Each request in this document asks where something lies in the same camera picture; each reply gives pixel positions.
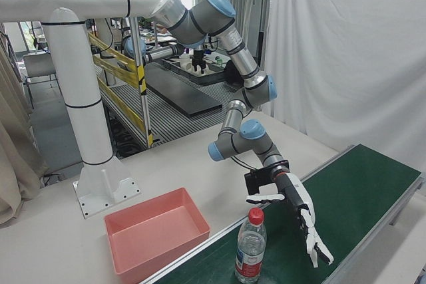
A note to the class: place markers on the black two-finger gripper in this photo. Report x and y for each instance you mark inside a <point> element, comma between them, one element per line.
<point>198,61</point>

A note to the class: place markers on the clear water bottle red label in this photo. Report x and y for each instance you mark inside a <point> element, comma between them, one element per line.
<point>250,250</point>

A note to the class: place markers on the small grey robot arm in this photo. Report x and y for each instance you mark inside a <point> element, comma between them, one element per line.
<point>159,53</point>

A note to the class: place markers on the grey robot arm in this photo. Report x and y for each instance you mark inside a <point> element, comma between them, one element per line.
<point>243,58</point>

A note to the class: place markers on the pink plastic basket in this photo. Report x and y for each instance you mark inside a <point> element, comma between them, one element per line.
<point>156,237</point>

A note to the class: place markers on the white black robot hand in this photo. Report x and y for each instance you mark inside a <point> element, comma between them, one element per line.
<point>303,207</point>

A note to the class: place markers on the grey tray bins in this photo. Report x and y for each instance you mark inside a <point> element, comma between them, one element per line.
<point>209,76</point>

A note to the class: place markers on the black round seat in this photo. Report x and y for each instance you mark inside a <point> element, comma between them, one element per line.
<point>231,72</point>

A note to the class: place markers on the long black slab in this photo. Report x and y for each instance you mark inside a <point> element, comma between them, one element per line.
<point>186,97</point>

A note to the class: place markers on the yellow black safety fence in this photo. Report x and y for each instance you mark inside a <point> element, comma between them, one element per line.
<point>133,68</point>

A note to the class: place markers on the white robot stand column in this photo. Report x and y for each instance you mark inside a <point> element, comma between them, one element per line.
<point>83,97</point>

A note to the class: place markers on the white curtain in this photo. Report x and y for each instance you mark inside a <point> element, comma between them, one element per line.
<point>349,64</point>

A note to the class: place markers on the white chair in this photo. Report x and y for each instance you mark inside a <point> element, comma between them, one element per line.
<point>38,66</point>

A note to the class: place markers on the beige curtain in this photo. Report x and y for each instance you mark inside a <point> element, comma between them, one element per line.
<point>13,147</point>

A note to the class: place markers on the green conveyor belt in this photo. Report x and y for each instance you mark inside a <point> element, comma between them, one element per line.
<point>349,204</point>

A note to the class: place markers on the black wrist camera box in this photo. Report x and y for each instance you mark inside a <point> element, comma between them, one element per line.
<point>256,181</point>

